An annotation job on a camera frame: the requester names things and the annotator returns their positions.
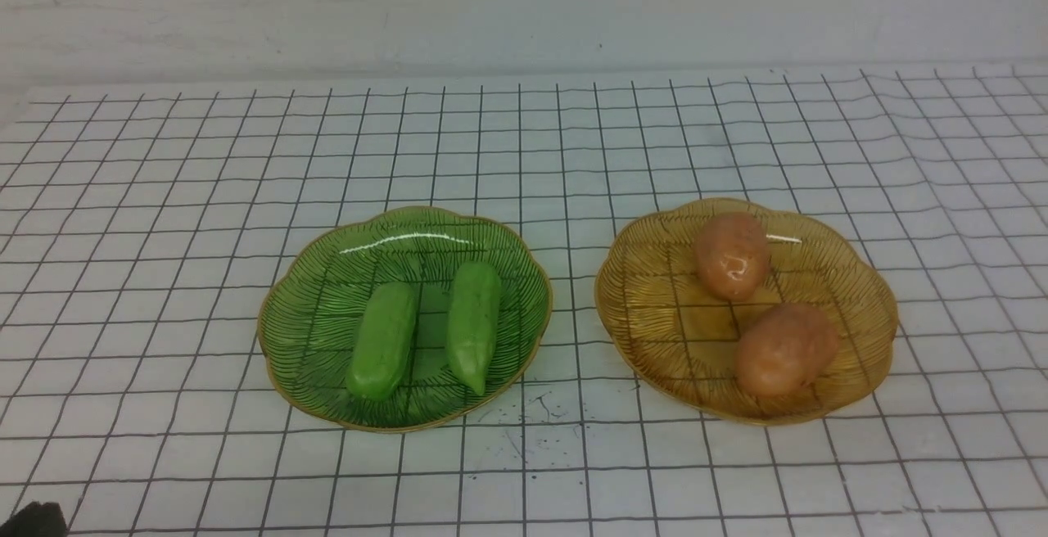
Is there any rounded green toy cucumber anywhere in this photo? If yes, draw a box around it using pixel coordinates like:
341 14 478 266
346 281 418 400

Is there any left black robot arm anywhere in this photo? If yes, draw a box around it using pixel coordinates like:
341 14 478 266
0 501 69 537

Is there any amber transparent plastic plate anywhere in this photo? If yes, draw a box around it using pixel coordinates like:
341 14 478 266
594 197 899 426

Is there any green transparent plastic plate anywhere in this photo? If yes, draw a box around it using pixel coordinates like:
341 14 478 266
257 206 553 433

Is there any tan toy potato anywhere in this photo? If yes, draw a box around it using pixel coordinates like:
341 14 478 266
736 303 840 398

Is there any pointed green toy cucumber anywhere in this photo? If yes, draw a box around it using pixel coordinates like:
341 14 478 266
445 261 502 396

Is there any white grid tablecloth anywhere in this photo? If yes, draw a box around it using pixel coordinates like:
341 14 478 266
1 64 1047 536

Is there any orange toy potato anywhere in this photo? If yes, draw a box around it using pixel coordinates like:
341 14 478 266
693 212 770 302

